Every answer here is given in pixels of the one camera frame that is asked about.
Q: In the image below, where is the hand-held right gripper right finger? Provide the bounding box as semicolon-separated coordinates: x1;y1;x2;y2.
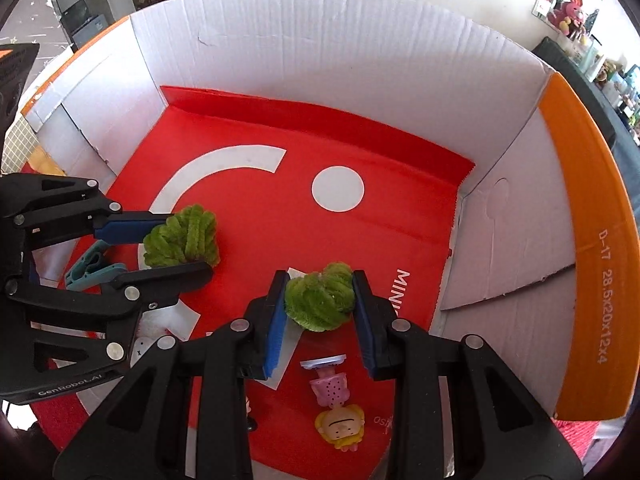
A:
351;269;586;480

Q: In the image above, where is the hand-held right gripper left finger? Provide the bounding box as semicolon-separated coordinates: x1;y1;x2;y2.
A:
52;269;292;480

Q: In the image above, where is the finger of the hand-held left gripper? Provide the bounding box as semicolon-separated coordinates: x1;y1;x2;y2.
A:
0;261;215;361
0;174;175;261

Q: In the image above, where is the large green yarn ball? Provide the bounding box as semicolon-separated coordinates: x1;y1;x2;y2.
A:
142;203;221;269

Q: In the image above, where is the small green yarn ball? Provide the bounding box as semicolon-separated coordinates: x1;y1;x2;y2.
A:
284;261;357;333

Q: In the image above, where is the teal plastic clothes peg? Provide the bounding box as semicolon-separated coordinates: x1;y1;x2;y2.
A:
64;240;128;292

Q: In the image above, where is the small white plastic toy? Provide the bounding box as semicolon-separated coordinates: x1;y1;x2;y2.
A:
129;330;160;363

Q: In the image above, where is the yellow-haired girl figurine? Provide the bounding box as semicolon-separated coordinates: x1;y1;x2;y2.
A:
299;354;366;453

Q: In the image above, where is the orange cardboard box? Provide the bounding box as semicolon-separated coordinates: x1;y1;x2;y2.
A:
20;0;632;480

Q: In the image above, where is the star-print curtain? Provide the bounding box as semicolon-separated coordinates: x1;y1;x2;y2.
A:
0;0;71;61

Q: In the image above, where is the red knitted cloth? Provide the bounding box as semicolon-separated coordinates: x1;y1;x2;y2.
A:
30;382;601;463

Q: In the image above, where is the clutter of bottles and toiletries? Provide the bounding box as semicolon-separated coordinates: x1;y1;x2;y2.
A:
557;30;640;131

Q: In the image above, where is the pink plush rabbit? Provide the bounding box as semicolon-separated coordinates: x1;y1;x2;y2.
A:
547;0;588;36

